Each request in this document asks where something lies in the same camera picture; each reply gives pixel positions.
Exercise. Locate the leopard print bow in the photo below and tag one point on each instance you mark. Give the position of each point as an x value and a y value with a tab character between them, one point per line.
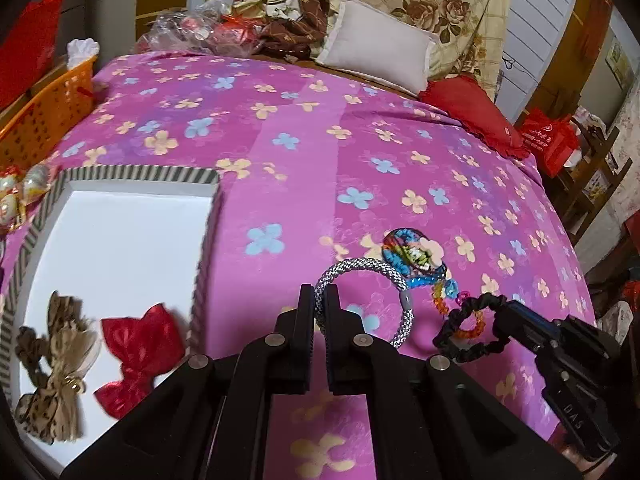
55	360

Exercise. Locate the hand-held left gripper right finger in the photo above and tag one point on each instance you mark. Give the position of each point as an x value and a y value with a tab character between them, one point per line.
332	312

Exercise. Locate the red frilled cushion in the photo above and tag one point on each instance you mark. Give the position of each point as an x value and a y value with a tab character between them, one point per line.
475	110

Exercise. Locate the clear plastic bag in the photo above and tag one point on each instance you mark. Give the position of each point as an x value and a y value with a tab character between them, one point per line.
200	30

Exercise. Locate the brown patterned cloth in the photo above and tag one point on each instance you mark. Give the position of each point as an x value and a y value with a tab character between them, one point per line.
295	25

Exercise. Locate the red paper bag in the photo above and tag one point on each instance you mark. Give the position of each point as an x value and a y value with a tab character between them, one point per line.
30	45

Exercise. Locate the black scrunchie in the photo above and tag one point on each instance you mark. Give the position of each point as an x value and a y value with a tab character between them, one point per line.
465	355

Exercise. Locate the painted egg ornament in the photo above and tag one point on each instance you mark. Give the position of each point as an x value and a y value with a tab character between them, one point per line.
7	186
37	180
7	208

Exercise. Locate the striped box with white inside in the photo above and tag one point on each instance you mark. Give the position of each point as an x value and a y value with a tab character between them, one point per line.
125	240

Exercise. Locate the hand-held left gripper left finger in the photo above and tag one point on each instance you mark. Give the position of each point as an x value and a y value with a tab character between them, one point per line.
306	310

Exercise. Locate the red shopping bag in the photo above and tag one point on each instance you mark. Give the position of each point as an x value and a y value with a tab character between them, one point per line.
547	140

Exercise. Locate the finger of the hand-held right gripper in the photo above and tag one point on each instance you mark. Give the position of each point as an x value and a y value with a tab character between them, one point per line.
525	312
525	337

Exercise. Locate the orange plastic basket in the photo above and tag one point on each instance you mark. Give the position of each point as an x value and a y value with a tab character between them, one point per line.
45	110

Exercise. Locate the pink floral bedsheet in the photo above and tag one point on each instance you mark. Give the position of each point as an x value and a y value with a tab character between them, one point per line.
325	160

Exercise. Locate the colourful beaded ornament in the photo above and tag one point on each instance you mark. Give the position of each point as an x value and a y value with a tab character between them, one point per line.
405	255

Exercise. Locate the wooden shelf rack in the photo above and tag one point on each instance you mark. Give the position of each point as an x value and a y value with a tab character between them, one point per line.
600	170

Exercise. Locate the red satin bow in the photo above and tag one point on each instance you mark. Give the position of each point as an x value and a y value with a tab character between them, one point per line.
142	345

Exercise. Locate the white cloth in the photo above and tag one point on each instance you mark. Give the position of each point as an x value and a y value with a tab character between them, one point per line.
82	50

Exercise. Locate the white pillow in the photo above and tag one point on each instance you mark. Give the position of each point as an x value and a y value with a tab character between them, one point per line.
375	45

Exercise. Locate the beige floral quilt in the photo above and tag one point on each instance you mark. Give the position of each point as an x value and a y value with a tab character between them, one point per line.
450	5

